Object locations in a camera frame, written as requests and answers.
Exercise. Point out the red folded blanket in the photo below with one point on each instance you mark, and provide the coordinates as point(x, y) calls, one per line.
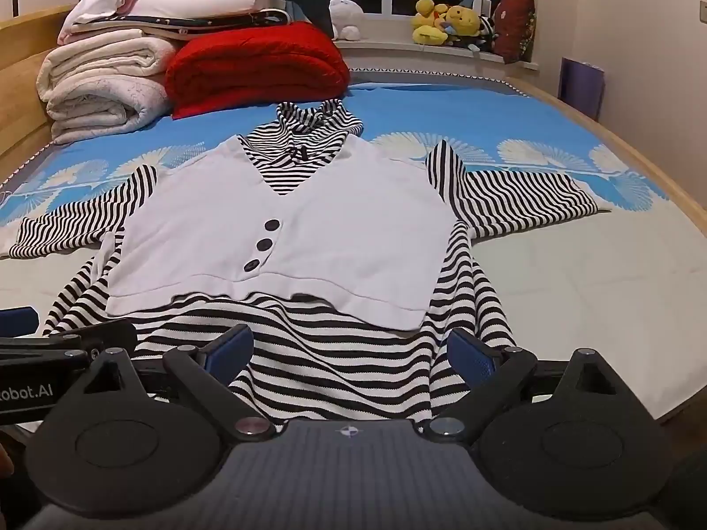
point(254, 69)

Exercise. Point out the white plush toy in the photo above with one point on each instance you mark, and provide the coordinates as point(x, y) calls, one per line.
point(347, 17)

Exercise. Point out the yellow duck plush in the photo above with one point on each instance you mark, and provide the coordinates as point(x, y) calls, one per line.
point(463, 21)
point(429, 22)

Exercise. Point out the purple box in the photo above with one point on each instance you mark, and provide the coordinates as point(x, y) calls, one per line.
point(580, 85)

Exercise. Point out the dark red cushion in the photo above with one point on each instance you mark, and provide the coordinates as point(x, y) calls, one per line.
point(515, 25)

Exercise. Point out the striped top with white vest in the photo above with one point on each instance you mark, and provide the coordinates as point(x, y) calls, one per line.
point(287, 232)

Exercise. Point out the white folded pillow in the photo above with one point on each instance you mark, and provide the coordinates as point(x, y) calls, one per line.
point(210, 1)

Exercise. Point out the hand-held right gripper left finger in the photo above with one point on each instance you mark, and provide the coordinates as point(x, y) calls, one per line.
point(227, 351)

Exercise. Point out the blue and white printed mat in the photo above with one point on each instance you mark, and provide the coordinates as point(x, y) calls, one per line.
point(552, 298)

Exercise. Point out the window sill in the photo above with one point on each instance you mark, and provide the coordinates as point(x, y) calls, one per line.
point(397, 55)

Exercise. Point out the dark star-print folded blanket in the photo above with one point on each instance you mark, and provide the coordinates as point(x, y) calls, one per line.
point(221, 23)

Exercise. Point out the white folded quilt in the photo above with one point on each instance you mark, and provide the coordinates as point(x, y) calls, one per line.
point(99, 83)

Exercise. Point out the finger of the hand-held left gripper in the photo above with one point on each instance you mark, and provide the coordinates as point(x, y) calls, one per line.
point(99, 337)
point(15, 322)

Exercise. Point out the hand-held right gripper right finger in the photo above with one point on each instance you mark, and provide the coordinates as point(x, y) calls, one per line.
point(469, 356)

